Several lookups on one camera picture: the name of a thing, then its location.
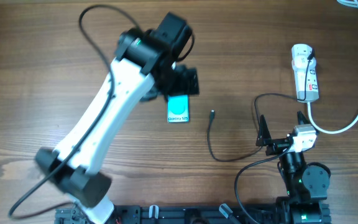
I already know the black charger cable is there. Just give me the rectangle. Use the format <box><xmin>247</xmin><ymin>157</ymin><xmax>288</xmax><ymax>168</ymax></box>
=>
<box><xmin>206</xmin><ymin>49</ymin><xmax>316</xmax><ymax>163</ymax></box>

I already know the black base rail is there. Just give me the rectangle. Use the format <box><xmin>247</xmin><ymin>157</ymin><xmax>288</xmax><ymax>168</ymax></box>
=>
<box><xmin>53</xmin><ymin>203</ymin><xmax>332</xmax><ymax>224</ymax></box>

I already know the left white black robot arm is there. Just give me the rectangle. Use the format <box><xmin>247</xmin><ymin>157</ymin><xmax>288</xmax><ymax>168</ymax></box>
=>
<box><xmin>35</xmin><ymin>13</ymin><xmax>200</xmax><ymax>223</ymax></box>

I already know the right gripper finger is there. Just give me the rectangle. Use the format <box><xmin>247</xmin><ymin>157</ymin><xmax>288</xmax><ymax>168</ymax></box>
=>
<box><xmin>255</xmin><ymin>114</ymin><xmax>272</xmax><ymax>146</ymax></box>
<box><xmin>297</xmin><ymin>111</ymin><xmax>310</xmax><ymax>125</ymax></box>

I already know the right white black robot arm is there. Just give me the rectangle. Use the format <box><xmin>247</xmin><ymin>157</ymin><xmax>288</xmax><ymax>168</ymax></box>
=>
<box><xmin>256</xmin><ymin>111</ymin><xmax>332</xmax><ymax>223</ymax></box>

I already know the blue screen smartphone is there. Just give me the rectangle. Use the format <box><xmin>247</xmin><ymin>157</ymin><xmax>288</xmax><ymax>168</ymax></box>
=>
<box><xmin>167</xmin><ymin>95</ymin><xmax>190</xmax><ymax>123</ymax></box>

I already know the white power strip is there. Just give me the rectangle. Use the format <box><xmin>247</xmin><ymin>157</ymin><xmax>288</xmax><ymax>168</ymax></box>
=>
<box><xmin>291</xmin><ymin>44</ymin><xmax>319</xmax><ymax>103</ymax></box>

